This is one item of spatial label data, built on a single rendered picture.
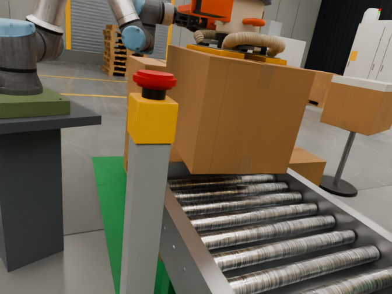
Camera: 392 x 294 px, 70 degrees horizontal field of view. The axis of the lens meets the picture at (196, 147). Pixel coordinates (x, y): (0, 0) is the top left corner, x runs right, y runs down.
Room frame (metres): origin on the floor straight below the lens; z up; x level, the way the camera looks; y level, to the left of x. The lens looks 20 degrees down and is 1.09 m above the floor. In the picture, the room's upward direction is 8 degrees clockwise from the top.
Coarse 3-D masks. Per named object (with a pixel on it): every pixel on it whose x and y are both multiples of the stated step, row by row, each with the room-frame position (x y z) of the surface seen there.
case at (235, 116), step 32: (192, 64) 1.03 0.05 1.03; (224, 64) 0.90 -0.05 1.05; (256, 64) 0.94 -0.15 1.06; (192, 96) 0.98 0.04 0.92; (224, 96) 0.90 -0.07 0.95; (256, 96) 0.95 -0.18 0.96; (288, 96) 0.99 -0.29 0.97; (192, 128) 0.93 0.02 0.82; (224, 128) 0.91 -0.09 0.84; (256, 128) 0.96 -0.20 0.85; (288, 128) 1.00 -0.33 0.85; (192, 160) 0.89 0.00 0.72; (224, 160) 0.92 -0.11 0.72; (256, 160) 0.97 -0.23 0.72; (288, 160) 1.02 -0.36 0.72
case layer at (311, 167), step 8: (128, 136) 2.11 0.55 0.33; (128, 144) 2.10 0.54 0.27; (176, 152) 1.39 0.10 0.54; (296, 152) 1.69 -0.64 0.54; (304, 152) 1.72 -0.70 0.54; (176, 160) 1.28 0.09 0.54; (296, 160) 1.54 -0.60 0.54; (304, 160) 1.56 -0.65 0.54; (312, 160) 1.58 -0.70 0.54; (320, 160) 1.60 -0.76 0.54; (296, 168) 1.50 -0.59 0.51; (304, 168) 1.53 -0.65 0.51; (312, 168) 1.56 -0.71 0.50; (320, 168) 1.59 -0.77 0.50; (304, 176) 1.54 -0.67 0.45; (312, 176) 1.57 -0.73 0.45; (320, 176) 1.60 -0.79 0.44
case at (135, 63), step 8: (136, 64) 1.98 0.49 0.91; (144, 64) 1.77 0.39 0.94; (152, 64) 1.79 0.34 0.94; (160, 64) 1.88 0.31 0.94; (128, 72) 2.27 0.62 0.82; (136, 72) 1.97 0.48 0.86; (128, 80) 2.25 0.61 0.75; (128, 88) 2.23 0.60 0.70; (136, 88) 1.93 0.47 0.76; (128, 96) 2.21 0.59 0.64
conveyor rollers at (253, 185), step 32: (192, 192) 0.98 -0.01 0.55; (224, 192) 1.03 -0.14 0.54; (256, 192) 1.10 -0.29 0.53; (288, 192) 1.09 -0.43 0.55; (192, 224) 0.78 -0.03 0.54; (224, 224) 0.82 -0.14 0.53; (288, 224) 0.85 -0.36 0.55; (320, 224) 0.90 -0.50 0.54; (224, 256) 0.64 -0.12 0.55; (256, 256) 0.67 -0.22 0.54; (288, 256) 0.72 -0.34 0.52; (320, 256) 0.71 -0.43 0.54; (352, 256) 0.73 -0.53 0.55; (256, 288) 0.56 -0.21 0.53; (320, 288) 0.57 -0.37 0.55; (352, 288) 0.59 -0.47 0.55
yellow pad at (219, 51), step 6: (222, 42) 1.09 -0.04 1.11; (192, 48) 1.23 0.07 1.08; (198, 48) 1.17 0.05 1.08; (204, 48) 1.12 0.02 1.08; (210, 48) 1.08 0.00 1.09; (216, 48) 1.06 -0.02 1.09; (216, 54) 1.02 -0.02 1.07; (222, 54) 1.00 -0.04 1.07; (228, 54) 1.01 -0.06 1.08; (234, 54) 1.02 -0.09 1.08; (240, 54) 1.03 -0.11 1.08
